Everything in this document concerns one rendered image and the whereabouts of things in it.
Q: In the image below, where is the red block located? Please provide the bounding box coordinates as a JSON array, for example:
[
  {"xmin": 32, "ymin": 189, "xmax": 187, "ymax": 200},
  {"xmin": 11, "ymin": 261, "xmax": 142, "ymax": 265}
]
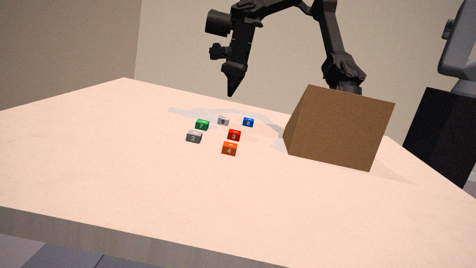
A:
[{"xmin": 227, "ymin": 129, "xmax": 241, "ymax": 142}]

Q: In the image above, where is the green block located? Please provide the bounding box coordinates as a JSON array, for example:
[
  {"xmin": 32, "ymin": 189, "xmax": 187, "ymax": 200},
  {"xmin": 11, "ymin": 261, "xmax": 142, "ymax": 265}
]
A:
[{"xmin": 195, "ymin": 119, "xmax": 209, "ymax": 131}]

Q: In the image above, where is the blue block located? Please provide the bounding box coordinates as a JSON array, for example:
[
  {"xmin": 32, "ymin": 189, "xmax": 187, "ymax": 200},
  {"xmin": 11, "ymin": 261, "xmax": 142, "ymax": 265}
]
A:
[{"xmin": 242, "ymin": 117, "xmax": 254, "ymax": 127}]

